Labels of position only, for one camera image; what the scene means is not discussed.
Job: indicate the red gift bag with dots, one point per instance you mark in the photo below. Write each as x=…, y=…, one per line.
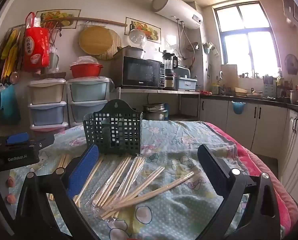
x=36, y=50

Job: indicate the grey-blue dish box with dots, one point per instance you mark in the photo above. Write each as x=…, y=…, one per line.
x=185, y=83

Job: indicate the drawer tower with teal drawer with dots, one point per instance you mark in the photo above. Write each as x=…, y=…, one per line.
x=88, y=92

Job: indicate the black microwave oven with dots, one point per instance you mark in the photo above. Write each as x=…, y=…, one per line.
x=141, y=71

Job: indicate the blue cutlery holder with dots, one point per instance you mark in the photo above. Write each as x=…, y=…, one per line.
x=269, y=88

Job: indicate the blue hanging bag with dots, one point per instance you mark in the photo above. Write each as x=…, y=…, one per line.
x=7, y=105

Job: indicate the yellow hanging cloths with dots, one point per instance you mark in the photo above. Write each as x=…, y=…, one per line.
x=10, y=52

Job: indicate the pale cutting board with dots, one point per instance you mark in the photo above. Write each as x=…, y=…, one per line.
x=228, y=72

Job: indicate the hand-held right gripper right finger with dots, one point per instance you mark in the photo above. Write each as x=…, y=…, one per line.
x=214, y=172

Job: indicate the clear plastic dome lid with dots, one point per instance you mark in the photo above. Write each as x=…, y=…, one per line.
x=137, y=38

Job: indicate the green plastic utensil basket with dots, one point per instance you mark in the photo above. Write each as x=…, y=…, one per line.
x=121, y=130

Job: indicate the steel pot with lid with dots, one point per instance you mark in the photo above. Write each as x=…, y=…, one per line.
x=135, y=53

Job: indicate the group of wooden chopsticks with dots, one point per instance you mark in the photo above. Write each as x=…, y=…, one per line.
x=113, y=180

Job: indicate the kitchen window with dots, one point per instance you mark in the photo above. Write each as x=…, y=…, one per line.
x=246, y=37

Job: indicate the black blender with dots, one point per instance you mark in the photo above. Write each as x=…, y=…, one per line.
x=169, y=62

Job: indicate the red plastic basin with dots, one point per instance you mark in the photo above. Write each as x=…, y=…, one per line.
x=86, y=71

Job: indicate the metal kitchen shelf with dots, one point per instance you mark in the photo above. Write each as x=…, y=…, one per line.
x=164, y=91

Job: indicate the large steel cooking pot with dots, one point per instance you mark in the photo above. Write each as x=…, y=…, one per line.
x=155, y=112

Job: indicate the clear plastic lids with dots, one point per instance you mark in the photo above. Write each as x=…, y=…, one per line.
x=87, y=60

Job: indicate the blue hanging bin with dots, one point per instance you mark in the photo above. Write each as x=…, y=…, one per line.
x=237, y=108

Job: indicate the cartoon cat printed cloth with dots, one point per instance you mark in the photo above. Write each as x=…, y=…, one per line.
x=164, y=142

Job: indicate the round bamboo tray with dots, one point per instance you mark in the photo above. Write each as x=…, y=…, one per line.
x=93, y=41
x=116, y=42

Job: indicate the fruit wall poster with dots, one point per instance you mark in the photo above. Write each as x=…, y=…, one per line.
x=56, y=17
x=151, y=30

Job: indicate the steel cup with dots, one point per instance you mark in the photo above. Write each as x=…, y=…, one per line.
x=294, y=97

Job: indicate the white kitchen cabinets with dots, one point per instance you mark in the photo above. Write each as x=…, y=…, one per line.
x=264, y=120

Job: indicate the red blanket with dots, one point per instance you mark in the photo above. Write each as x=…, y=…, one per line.
x=241, y=145

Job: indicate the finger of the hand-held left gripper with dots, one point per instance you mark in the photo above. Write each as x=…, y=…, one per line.
x=43, y=141
x=17, y=138

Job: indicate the wooden rolling pin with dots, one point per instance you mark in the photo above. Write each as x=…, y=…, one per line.
x=101, y=21

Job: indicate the white water heater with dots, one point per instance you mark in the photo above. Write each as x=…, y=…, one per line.
x=179, y=7

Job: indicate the drawer tower with cream drawer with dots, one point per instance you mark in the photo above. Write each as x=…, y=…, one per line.
x=47, y=92

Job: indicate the round wall fan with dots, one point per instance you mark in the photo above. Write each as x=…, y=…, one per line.
x=291, y=65

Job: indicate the black kitchen countertop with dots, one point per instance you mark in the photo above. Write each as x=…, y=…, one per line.
x=254, y=98

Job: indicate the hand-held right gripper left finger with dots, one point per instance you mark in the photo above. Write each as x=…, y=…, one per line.
x=83, y=170

